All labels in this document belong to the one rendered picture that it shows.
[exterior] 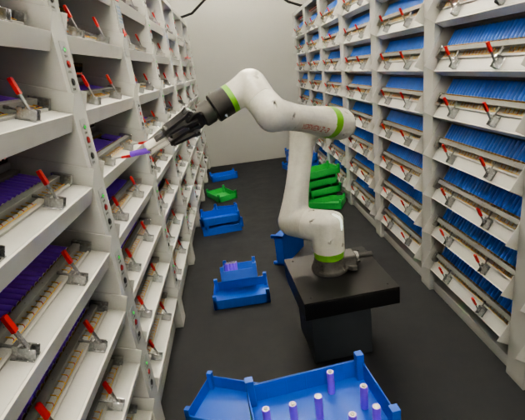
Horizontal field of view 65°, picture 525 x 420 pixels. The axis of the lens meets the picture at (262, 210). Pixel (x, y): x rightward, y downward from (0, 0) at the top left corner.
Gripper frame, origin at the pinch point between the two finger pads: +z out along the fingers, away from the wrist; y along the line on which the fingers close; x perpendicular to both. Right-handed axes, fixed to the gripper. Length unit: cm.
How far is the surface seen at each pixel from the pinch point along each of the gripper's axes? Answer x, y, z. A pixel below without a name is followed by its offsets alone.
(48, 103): -3.0, 30.2, 16.0
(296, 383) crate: 80, -6, 3
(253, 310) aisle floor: 37, -108, 7
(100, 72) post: -57, -17, 4
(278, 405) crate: 81, -5, 9
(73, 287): 36, 16, 34
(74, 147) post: 3.9, 20.9, 17.6
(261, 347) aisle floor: 58, -86, 12
